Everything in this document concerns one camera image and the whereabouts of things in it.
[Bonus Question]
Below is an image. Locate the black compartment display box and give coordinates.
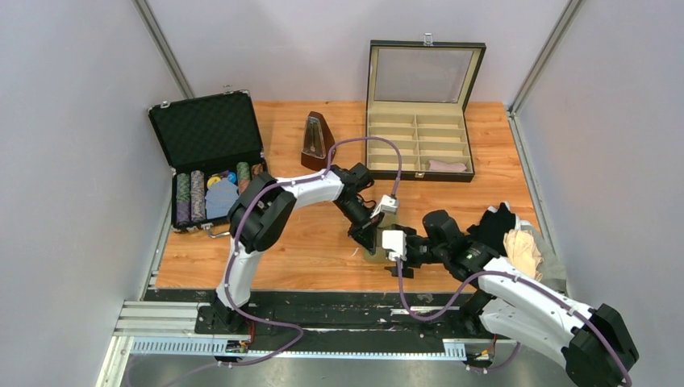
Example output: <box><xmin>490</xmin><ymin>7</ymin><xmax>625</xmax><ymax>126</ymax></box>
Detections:
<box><xmin>365</xmin><ymin>33</ymin><xmax>486</xmax><ymax>182</ymax></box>

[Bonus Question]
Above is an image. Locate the aluminium frame rail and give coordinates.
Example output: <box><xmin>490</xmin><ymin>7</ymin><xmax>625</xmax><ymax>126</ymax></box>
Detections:
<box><xmin>98</xmin><ymin>292</ymin><xmax>515</xmax><ymax>386</ymax></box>

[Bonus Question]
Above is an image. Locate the purple grey chip stack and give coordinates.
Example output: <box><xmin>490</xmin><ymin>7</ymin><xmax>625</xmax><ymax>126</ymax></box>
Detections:
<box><xmin>190</xmin><ymin>170</ymin><xmax>206</xmax><ymax>223</ymax></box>

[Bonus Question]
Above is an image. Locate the blue playing cards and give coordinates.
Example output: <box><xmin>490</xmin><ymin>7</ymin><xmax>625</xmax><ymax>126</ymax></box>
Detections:
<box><xmin>205</xmin><ymin>178</ymin><xmax>239</xmax><ymax>219</ymax></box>

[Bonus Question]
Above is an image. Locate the green purple chip stack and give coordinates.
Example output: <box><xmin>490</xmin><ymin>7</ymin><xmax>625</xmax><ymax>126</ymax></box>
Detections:
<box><xmin>176</xmin><ymin>173</ymin><xmax>191</xmax><ymax>226</ymax></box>

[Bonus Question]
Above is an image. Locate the beige underwear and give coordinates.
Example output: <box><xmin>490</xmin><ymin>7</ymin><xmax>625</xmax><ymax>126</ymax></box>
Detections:
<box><xmin>503</xmin><ymin>229</ymin><xmax>544</xmax><ymax>281</ymax></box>

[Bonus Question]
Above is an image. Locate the green red chip stack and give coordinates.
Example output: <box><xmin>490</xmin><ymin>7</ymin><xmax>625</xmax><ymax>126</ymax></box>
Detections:
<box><xmin>236</xmin><ymin>161</ymin><xmax>252</xmax><ymax>194</ymax></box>

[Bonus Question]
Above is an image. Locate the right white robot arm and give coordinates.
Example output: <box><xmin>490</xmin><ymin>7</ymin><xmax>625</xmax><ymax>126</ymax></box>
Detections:
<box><xmin>379</xmin><ymin>202</ymin><xmax>640</xmax><ymax>386</ymax></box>

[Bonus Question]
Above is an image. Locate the grey cloth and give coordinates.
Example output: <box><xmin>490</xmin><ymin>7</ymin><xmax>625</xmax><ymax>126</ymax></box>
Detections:
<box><xmin>521</xmin><ymin>224</ymin><xmax>567</xmax><ymax>294</ymax></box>

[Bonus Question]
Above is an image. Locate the black poker chip case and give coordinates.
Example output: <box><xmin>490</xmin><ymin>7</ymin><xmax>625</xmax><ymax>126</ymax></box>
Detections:
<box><xmin>147</xmin><ymin>89</ymin><xmax>269</xmax><ymax>233</ymax></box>

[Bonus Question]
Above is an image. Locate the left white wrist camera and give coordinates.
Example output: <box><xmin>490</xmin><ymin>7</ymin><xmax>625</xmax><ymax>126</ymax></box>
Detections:
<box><xmin>370</xmin><ymin>194</ymin><xmax>399</xmax><ymax>218</ymax></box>

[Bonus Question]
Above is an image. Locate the pink cloth in box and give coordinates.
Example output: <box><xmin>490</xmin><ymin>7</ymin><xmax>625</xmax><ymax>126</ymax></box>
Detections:
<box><xmin>427</xmin><ymin>160</ymin><xmax>468</xmax><ymax>173</ymax></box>

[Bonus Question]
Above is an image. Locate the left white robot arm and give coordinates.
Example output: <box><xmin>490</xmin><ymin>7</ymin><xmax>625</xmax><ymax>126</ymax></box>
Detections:
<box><xmin>215</xmin><ymin>163</ymin><xmax>385</xmax><ymax>333</ymax></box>

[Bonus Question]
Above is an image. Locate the black underwear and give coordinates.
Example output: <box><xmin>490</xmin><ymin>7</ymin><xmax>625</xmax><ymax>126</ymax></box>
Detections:
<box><xmin>467</xmin><ymin>202</ymin><xmax>519</xmax><ymax>256</ymax></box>

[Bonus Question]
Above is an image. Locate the wooden metronome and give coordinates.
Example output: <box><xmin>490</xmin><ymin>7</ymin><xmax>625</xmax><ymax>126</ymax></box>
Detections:
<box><xmin>301</xmin><ymin>111</ymin><xmax>336</xmax><ymax>171</ymax></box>

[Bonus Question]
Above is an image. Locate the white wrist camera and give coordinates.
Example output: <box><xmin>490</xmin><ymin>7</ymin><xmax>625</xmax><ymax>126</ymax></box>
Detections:
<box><xmin>382</xmin><ymin>230</ymin><xmax>407</xmax><ymax>262</ymax></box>
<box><xmin>370</xmin><ymin>194</ymin><xmax>399</xmax><ymax>218</ymax></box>

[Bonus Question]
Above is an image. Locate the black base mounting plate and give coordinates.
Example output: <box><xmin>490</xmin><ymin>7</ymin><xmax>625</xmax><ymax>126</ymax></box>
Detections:
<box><xmin>143</xmin><ymin>289</ymin><xmax>494</xmax><ymax>354</ymax></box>

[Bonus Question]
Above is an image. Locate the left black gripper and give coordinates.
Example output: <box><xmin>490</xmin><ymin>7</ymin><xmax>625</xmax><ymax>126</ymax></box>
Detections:
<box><xmin>333</xmin><ymin>195</ymin><xmax>384</xmax><ymax>254</ymax></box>

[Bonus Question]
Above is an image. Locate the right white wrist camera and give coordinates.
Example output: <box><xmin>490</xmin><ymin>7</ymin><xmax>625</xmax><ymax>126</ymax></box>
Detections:
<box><xmin>382</xmin><ymin>230</ymin><xmax>407</xmax><ymax>262</ymax></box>

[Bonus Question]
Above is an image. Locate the olive green white underwear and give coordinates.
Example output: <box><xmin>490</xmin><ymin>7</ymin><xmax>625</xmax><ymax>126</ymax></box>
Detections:
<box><xmin>363</xmin><ymin>214</ymin><xmax>398</xmax><ymax>264</ymax></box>

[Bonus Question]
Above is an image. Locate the orange black chip stack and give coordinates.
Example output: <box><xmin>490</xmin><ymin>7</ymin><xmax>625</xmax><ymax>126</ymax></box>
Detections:
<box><xmin>250</xmin><ymin>164</ymin><xmax>265</xmax><ymax>177</ymax></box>

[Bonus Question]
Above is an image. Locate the yellow dealer chip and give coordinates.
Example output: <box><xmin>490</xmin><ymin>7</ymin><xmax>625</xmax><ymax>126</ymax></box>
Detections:
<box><xmin>206</xmin><ymin>176</ymin><xmax>222</xmax><ymax>188</ymax></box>

